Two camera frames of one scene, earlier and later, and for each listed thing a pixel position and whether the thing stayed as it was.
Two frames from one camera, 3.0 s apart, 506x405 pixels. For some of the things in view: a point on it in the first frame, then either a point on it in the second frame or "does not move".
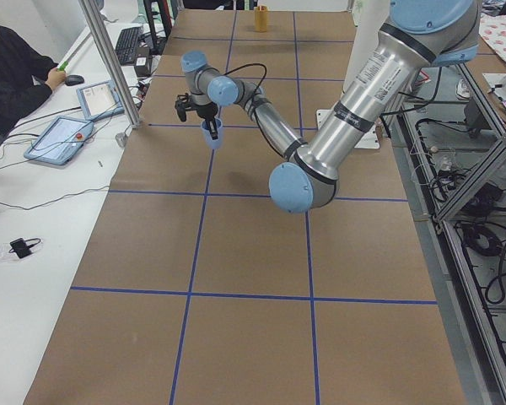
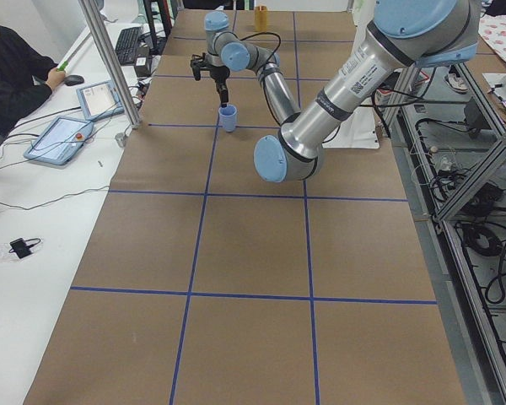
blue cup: x=213 y=143 to x=228 y=115
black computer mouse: x=72 y=80 does not move
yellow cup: x=261 y=18 does not move
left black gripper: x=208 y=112 to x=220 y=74
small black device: x=21 y=248 does not move
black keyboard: x=126 y=45 does not move
